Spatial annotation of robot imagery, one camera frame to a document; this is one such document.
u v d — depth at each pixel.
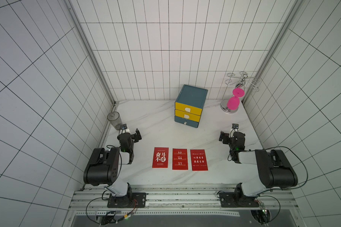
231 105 1.00
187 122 1.00
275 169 0.46
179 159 0.88
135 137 0.85
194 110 0.89
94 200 0.67
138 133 0.87
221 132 0.88
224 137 0.86
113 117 0.99
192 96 0.94
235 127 0.81
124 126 0.79
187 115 0.95
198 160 0.88
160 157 0.88
